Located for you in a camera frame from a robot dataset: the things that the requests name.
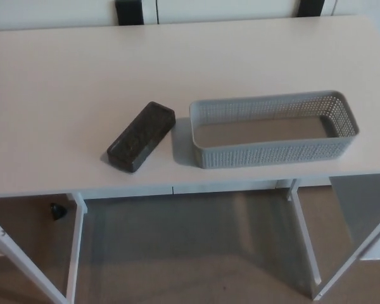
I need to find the dark felt whiteboard eraser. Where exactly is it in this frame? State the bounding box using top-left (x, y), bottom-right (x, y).
top-left (106, 101), bottom-right (177, 175)

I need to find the white desk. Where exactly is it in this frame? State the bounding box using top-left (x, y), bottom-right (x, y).
top-left (0, 14), bottom-right (380, 301)

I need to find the grey perforated plastic basket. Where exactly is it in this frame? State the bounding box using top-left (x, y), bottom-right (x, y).
top-left (188, 89), bottom-right (361, 170)

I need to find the black floor door stopper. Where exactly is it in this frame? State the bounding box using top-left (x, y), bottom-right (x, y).
top-left (49, 202), bottom-right (66, 222)

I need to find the white cabinet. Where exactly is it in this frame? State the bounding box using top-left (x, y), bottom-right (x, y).
top-left (0, 0), bottom-right (380, 201)

